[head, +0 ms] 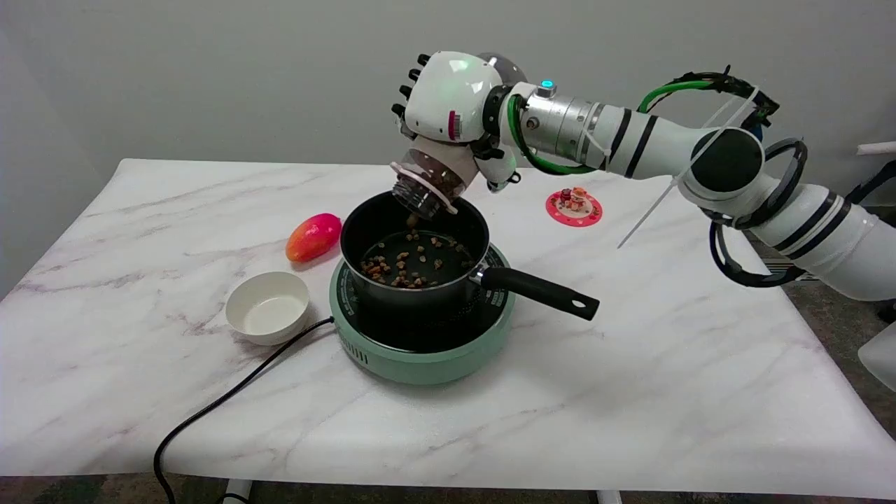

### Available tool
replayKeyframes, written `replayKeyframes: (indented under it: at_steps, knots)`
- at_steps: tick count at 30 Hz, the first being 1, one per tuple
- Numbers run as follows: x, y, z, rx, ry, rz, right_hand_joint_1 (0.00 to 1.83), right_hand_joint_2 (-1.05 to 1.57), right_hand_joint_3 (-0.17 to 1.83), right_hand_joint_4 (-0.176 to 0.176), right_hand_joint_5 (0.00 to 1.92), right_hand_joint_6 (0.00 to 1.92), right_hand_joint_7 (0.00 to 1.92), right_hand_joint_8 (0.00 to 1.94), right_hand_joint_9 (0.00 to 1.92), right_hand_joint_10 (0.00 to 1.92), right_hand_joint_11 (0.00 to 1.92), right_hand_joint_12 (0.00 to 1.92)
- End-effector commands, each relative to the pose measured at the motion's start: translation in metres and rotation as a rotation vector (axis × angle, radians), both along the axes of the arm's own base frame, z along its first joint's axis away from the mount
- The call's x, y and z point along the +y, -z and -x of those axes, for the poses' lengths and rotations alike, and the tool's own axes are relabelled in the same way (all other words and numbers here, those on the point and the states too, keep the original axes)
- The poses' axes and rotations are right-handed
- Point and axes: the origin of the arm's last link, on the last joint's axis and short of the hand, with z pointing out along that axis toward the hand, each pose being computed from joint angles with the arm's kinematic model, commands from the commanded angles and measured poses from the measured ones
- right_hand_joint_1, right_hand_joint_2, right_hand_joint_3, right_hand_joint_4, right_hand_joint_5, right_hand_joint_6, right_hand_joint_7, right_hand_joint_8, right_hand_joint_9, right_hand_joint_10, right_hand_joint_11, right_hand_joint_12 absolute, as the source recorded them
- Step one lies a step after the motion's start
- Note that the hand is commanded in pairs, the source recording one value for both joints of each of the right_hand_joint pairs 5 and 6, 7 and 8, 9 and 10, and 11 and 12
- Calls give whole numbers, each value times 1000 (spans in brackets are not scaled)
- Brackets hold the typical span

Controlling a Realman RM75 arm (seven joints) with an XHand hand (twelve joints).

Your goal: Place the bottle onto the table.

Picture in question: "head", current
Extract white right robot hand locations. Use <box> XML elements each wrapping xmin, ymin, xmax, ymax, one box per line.
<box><xmin>391</xmin><ymin>50</ymin><xmax>528</xmax><ymax>193</ymax></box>

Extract clear bottle with brown contents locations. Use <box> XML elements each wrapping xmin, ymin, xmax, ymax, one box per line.
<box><xmin>390</xmin><ymin>136</ymin><xmax>484</xmax><ymax>222</ymax></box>

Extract pink bottle lid with figure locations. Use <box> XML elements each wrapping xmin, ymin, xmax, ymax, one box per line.
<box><xmin>545</xmin><ymin>186</ymin><xmax>603</xmax><ymax>228</ymax></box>

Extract brown food pieces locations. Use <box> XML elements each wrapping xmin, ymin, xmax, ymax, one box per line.
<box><xmin>360</xmin><ymin>213</ymin><xmax>477</xmax><ymax>290</ymax></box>

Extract red orange mango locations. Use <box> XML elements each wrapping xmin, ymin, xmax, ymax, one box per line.
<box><xmin>286</xmin><ymin>213</ymin><xmax>343</xmax><ymax>264</ymax></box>

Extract white zip tie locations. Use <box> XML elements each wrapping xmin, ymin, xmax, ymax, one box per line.
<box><xmin>617</xmin><ymin>85</ymin><xmax>761</xmax><ymax>250</ymax></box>

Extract green induction cooker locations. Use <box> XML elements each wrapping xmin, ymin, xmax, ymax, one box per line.
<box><xmin>329</xmin><ymin>241</ymin><xmax>517</xmax><ymax>386</ymax></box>

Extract white bowl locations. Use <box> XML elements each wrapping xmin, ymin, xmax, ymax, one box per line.
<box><xmin>225</xmin><ymin>272</ymin><xmax>311</xmax><ymax>347</ymax></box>

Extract floor vent grille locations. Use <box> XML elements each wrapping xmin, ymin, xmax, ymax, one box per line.
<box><xmin>762</xmin><ymin>255</ymin><xmax>820</xmax><ymax>282</ymax></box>

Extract green robot cable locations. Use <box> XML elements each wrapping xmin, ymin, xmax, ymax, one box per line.
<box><xmin>507</xmin><ymin>79</ymin><xmax>716</xmax><ymax>176</ymax></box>

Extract black saucepan with handle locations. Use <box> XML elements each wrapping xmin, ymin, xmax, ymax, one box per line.
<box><xmin>340</xmin><ymin>189</ymin><xmax>601</xmax><ymax>323</ymax></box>

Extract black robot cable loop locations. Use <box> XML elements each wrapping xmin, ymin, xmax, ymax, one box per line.
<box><xmin>708</xmin><ymin>138</ymin><xmax>809</xmax><ymax>288</ymax></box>

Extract black power cable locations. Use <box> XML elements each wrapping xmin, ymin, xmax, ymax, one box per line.
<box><xmin>153</xmin><ymin>316</ymin><xmax>337</xmax><ymax>504</ymax></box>

